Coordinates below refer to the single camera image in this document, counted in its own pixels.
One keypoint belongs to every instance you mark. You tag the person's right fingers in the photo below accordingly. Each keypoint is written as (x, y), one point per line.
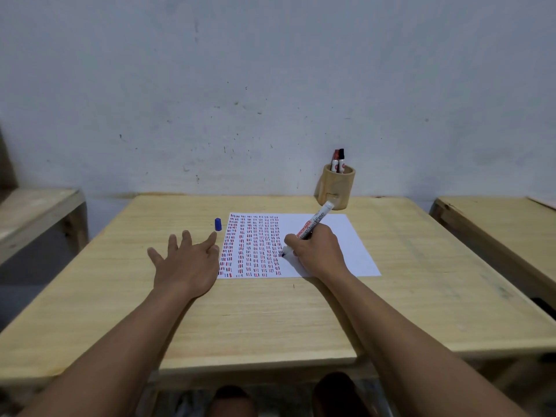
(297, 246)

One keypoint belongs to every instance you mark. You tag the person's left forearm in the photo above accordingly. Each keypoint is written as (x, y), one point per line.
(117, 356)

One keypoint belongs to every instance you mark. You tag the person's left hand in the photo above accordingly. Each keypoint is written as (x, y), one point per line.
(186, 269)

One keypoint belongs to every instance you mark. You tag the person's knee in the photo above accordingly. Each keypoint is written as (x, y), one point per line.
(339, 397)
(230, 403)

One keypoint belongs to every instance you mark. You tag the wooden pen holder cup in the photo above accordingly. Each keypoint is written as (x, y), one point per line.
(339, 188)

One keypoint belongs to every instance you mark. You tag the person's right knee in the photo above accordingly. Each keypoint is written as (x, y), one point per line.
(339, 397)

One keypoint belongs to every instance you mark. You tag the person's left middle finger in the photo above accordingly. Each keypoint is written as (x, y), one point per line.
(186, 241)

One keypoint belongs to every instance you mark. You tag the person's left little finger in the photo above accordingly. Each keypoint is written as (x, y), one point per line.
(155, 256)

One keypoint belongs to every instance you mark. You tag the light wooden table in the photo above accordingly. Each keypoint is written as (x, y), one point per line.
(269, 325)

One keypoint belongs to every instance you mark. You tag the white whiteboard marker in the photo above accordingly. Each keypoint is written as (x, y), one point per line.
(319, 214)

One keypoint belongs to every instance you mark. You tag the pale wooden side table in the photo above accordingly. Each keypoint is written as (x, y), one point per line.
(499, 230)

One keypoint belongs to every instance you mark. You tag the weathered wooden side table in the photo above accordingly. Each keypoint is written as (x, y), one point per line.
(34, 212)

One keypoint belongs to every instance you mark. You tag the person's left knee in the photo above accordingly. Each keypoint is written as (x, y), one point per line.
(230, 403)

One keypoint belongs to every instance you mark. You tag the person's right forearm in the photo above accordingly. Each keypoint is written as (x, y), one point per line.
(408, 351)

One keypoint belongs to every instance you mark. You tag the black capped marker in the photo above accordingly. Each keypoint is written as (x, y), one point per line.
(342, 162)

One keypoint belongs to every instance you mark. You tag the dark brown board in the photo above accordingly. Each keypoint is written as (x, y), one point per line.
(6, 164)

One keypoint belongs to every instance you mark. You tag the red capped marker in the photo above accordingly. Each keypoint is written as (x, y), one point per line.
(335, 162)

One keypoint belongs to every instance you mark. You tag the person's right hand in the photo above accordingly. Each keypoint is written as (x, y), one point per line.
(321, 256)

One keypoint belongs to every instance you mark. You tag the white paper with dash marks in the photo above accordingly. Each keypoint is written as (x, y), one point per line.
(347, 243)

